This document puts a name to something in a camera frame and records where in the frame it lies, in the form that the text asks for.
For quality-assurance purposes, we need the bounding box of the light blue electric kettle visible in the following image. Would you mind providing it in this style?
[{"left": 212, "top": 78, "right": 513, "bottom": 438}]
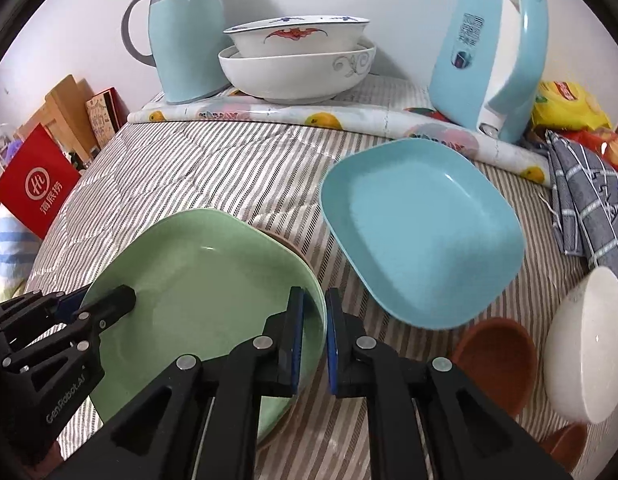
[{"left": 428, "top": 0, "right": 550, "bottom": 145}]

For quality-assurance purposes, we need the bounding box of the white bowl with grey swirls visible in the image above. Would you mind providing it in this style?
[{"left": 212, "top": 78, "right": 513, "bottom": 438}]
[{"left": 218, "top": 40, "right": 377, "bottom": 105}]

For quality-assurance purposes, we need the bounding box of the green square plate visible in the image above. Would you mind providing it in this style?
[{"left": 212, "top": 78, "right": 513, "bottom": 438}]
[{"left": 79, "top": 208, "right": 327, "bottom": 448}]

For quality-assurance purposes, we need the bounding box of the clear bag with purple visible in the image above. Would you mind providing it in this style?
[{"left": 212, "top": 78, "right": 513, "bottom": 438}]
[{"left": 0, "top": 122, "right": 24, "bottom": 176}]

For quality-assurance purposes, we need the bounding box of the light blue thermos jug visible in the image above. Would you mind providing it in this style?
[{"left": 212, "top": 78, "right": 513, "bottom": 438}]
[{"left": 121, "top": 0, "right": 232, "bottom": 105}]

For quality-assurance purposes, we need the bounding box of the red paper bag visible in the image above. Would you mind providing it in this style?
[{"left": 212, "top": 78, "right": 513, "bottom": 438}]
[{"left": 0, "top": 122, "right": 82, "bottom": 241}]

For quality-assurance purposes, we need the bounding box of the red box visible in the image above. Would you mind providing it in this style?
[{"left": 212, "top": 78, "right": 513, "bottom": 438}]
[{"left": 85, "top": 87, "right": 132, "bottom": 153}]

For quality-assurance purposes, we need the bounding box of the grey striped quilt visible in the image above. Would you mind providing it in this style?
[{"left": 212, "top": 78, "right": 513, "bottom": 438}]
[{"left": 24, "top": 75, "right": 618, "bottom": 480}]

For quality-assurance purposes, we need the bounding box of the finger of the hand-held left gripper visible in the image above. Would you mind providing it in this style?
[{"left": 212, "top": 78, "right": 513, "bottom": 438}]
[
  {"left": 1, "top": 285, "right": 137, "bottom": 406},
  {"left": 0, "top": 290, "right": 87, "bottom": 356}
]

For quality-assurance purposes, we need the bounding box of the wooden board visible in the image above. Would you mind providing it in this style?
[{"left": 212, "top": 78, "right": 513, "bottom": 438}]
[{"left": 14, "top": 74, "right": 102, "bottom": 171}]

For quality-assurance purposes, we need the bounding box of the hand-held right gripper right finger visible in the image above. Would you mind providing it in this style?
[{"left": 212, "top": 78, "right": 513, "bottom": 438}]
[{"left": 325, "top": 287, "right": 575, "bottom": 480}]

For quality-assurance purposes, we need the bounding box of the brown bowl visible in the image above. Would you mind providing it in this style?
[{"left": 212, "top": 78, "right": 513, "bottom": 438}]
[
  {"left": 539, "top": 422, "right": 590, "bottom": 473},
  {"left": 451, "top": 316, "right": 539, "bottom": 418}
]

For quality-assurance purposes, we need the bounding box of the blue striped cloth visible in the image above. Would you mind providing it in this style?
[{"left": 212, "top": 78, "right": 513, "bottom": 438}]
[{"left": 0, "top": 205, "right": 40, "bottom": 301}]

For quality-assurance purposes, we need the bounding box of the yellow chip bag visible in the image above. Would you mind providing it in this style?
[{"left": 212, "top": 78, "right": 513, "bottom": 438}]
[{"left": 530, "top": 80, "right": 614, "bottom": 133}]

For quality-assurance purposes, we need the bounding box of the brown dish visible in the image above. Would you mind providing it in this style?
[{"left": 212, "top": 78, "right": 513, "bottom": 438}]
[{"left": 254, "top": 227, "right": 315, "bottom": 277}]

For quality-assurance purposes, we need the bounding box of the fruit printed table mat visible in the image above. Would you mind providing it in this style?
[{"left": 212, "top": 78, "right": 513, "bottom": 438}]
[{"left": 126, "top": 72, "right": 552, "bottom": 188}]

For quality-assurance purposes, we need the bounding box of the red chip bag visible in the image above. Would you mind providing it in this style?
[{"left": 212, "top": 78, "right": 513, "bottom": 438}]
[{"left": 559, "top": 127, "right": 618, "bottom": 176}]

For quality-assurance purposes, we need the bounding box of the plain white bowl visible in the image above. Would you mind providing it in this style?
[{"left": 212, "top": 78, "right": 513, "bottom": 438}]
[{"left": 543, "top": 266, "right": 618, "bottom": 425}]

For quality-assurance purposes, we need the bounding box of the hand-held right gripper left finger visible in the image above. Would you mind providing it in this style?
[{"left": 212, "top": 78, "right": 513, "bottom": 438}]
[{"left": 51, "top": 286, "right": 306, "bottom": 480}]

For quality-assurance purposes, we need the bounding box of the blue square plate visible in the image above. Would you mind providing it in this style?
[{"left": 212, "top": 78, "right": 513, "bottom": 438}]
[{"left": 319, "top": 137, "right": 526, "bottom": 331}]

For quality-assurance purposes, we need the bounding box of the white bowl with red print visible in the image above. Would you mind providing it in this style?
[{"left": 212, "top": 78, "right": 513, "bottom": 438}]
[{"left": 223, "top": 14, "right": 372, "bottom": 58}]

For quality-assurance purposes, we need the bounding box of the grey checkered cloth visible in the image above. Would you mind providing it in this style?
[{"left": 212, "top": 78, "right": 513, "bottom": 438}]
[{"left": 526, "top": 130, "right": 618, "bottom": 296}]

